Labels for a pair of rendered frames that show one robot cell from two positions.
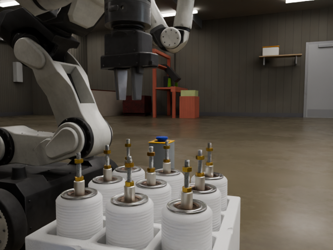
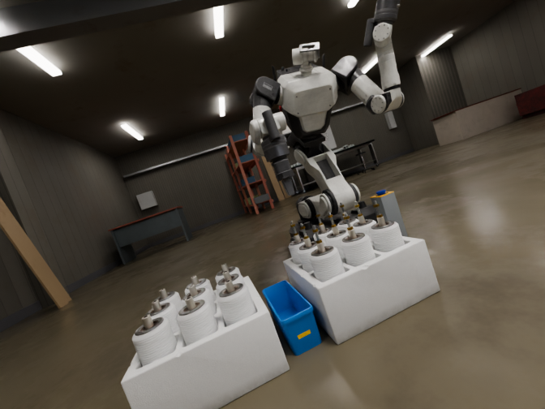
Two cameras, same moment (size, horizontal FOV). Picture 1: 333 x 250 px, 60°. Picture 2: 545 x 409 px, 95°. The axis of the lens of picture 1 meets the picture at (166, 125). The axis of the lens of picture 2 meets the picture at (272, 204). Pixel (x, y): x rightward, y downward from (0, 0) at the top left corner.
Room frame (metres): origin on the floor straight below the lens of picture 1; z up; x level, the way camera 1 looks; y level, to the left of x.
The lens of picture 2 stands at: (0.03, -0.66, 0.50)
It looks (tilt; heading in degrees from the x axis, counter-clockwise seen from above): 4 degrees down; 59
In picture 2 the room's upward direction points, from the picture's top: 19 degrees counter-clockwise
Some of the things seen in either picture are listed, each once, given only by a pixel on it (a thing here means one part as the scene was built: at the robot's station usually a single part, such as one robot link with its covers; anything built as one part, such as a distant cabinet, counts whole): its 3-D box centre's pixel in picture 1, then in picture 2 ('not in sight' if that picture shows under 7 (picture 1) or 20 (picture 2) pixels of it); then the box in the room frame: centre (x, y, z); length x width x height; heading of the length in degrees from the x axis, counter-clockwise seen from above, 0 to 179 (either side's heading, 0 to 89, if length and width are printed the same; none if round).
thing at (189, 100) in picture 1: (179, 84); not in sight; (8.89, -0.40, 0.98); 1.52 x 1.36 x 1.96; 159
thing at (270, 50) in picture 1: (270, 51); not in sight; (8.51, -3.03, 1.90); 0.46 x 0.39 x 0.25; 69
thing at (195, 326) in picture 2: not in sight; (203, 336); (0.12, 0.10, 0.16); 0.10 x 0.10 x 0.18
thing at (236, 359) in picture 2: not in sight; (211, 338); (0.16, 0.21, 0.09); 0.39 x 0.39 x 0.18; 73
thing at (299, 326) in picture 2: not in sight; (289, 312); (0.42, 0.11, 0.06); 0.30 x 0.11 x 0.12; 72
